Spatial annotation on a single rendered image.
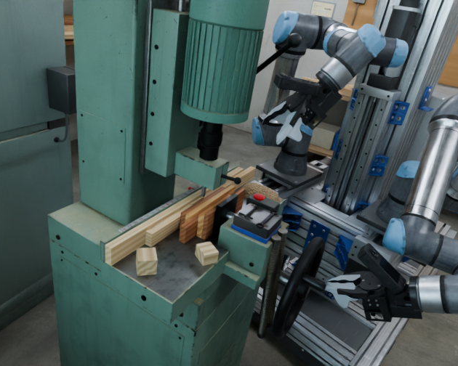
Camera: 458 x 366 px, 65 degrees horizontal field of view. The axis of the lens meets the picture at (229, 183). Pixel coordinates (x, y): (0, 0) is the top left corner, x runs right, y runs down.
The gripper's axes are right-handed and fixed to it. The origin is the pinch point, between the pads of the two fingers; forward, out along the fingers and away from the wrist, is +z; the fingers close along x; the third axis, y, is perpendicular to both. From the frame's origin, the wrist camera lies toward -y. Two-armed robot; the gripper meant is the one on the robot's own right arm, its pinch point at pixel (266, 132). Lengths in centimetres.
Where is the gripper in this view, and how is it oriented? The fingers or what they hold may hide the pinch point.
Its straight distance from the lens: 97.1
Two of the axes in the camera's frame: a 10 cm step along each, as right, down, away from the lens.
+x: -1.5, -4.7, 8.7
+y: 7.1, 5.6, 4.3
